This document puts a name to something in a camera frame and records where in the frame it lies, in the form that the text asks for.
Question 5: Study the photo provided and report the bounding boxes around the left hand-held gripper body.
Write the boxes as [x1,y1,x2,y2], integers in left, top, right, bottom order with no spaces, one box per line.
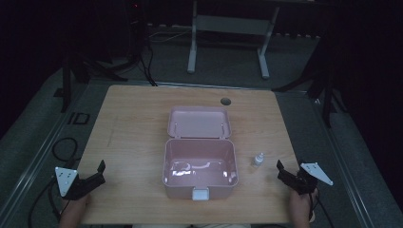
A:
[54,166,97,201]

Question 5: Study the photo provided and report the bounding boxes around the person's left hand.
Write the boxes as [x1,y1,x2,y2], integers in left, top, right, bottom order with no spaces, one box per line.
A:
[61,193,91,218]

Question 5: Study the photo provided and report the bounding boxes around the black cable loop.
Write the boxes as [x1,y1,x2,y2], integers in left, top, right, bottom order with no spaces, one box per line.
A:
[51,137,82,163]

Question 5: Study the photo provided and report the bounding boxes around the black floor cable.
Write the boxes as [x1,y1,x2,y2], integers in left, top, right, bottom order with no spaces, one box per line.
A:
[138,41,159,87]

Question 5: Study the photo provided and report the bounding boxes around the white metal desk frame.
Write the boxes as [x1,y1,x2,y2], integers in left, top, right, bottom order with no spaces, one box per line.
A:
[186,0,281,81]

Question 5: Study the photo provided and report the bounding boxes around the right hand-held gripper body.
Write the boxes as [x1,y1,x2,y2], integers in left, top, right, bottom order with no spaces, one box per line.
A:
[285,161,335,196]

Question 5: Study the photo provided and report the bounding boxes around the dark equipment tower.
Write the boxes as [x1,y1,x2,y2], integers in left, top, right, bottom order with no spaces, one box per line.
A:
[125,0,148,66]

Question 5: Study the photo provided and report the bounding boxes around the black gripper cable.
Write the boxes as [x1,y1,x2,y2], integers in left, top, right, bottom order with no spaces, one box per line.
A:
[307,187,335,228]
[27,176,65,228]

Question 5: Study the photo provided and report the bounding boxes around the person's right hand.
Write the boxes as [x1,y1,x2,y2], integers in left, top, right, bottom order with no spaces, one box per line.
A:
[288,187,319,222]

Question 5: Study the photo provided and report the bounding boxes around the black metal stand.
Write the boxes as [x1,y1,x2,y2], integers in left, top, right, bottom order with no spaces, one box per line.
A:
[271,28,341,129]
[53,37,129,114]

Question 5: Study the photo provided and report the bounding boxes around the small white dropper bottle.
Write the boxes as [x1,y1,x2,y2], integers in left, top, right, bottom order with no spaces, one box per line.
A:
[252,152,266,168]

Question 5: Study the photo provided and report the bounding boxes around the pink plastic box with lid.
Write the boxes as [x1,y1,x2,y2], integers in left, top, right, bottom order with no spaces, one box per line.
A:
[162,105,240,201]

